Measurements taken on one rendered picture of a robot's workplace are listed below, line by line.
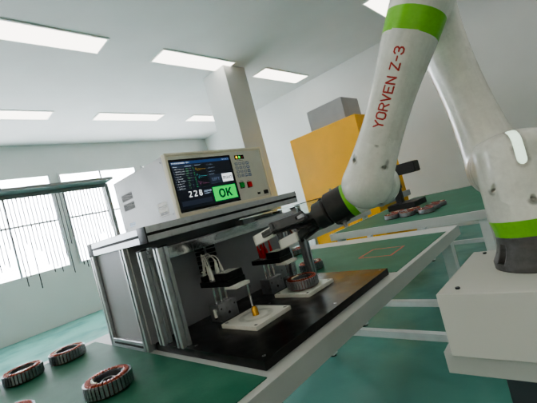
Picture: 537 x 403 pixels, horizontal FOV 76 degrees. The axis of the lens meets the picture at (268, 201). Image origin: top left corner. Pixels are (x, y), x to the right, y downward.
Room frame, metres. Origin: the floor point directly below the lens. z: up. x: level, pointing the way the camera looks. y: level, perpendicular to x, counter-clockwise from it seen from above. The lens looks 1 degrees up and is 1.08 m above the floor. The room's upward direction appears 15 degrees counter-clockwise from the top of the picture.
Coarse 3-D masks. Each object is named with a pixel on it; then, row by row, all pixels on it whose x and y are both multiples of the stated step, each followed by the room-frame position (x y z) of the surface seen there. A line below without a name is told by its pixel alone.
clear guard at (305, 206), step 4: (308, 200) 1.32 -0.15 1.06; (312, 200) 1.16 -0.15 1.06; (316, 200) 1.17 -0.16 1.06; (296, 204) 1.10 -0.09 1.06; (300, 204) 1.11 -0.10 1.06; (304, 204) 1.12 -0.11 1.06; (308, 204) 1.13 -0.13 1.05; (280, 208) 1.16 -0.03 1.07; (284, 208) 1.12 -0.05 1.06; (296, 208) 1.08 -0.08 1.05; (300, 208) 1.09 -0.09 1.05; (304, 208) 1.09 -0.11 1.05; (308, 208) 1.10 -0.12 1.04; (264, 212) 1.29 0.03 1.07; (268, 212) 1.17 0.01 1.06; (304, 212) 1.07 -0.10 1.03; (308, 212) 1.08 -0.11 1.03; (252, 216) 1.22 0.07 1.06
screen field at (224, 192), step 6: (216, 186) 1.17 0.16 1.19; (222, 186) 1.19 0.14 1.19; (228, 186) 1.21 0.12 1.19; (234, 186) 1.23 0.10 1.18; (216, 192) 1.17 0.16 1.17; (222, 192) 1.19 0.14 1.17; (228, 192) 1.21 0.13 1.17; (234, 192) 1.23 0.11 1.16; (216, 198) 1.16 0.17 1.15; (222, 198) 1.18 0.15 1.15; (228, 198) 1.20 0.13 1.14
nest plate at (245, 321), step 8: (248, 312) 1.07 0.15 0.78; (264, 312) 1.03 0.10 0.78; (272, 312) 1.00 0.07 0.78; (280, 312) 0.99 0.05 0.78; (232, 320) 1.03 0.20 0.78; (240, 320) 1.01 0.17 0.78; (248, 320) 0.99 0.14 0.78; (256, 320) 0.97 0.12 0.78; (264, 320) 0.95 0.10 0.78; (272, 320) 0.96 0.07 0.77; (224, 328) 1.01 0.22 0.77; (232, 328) 0.99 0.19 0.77; (240, 328) 0.96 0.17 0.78; (248, 328) 0.94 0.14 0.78; (256, 328) 0.92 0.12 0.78
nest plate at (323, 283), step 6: (324, 282) 1.18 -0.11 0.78; (330, 282) 1.19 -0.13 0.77; (312, 288) 1.15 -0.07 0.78; (318, 288) 1.14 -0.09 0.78; (276, 294) 1.19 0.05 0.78; (282, 294) 1.17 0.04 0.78; (288, 294) 1.15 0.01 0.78; (294, 294) 1.13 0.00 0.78; (300, 294) 1.12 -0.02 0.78; (306, 294) 1.10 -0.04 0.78; (312, 294) 1.11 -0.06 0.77
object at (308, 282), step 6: (294, 276) 1.23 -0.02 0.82; (300, 276) 1.23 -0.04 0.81; (306, 276) 1.22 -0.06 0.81; (312, 276) 1.17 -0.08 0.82; (288, 282) 1.17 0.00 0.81; (294, 282) 1.15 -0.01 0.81; (300, 282) 1.15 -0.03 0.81; (306, 282) 1.15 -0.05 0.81; (312, 282) 1.15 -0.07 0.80; (318, 282) 1.18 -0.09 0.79; (288, 288) 1.18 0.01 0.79; (294, 288) 1.16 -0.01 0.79; (300, 288) 1.15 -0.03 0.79; (306, 288) 1.14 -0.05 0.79
